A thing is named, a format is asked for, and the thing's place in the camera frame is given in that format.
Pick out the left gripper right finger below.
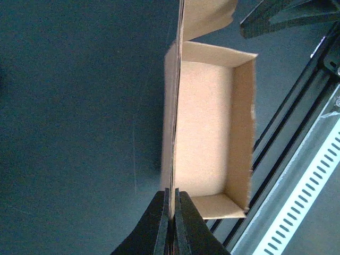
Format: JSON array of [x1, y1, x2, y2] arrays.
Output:
[[172, 189, 229, 255]]

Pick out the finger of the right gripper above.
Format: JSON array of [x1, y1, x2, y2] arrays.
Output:
[[240, 1, 339, 38]]

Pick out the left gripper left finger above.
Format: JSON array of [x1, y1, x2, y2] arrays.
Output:
[[112, 188, 169, 254]]

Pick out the cardboard box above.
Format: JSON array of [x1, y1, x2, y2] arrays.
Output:
[[161, 1, 257, 219]]

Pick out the white slotted cable duct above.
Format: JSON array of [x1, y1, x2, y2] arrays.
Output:
[[253, 125, 339, 254]]

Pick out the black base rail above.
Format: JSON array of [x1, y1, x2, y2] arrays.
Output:
[[209, 22, 339, 250]]

